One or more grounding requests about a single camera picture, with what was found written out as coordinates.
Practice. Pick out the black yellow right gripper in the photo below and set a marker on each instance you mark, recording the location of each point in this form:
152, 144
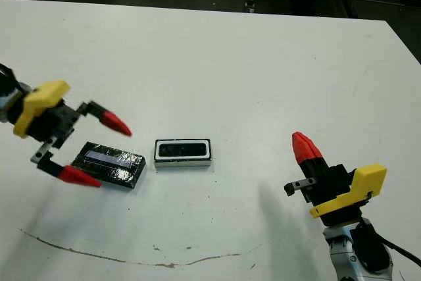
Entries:
335, 189

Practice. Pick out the black glossy box lid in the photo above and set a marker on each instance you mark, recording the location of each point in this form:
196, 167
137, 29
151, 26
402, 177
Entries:
108, 166

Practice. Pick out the white camera box base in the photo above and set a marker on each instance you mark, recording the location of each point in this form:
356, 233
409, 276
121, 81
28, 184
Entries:
182, 164

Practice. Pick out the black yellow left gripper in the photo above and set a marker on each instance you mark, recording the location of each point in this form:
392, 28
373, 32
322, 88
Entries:
46, 113

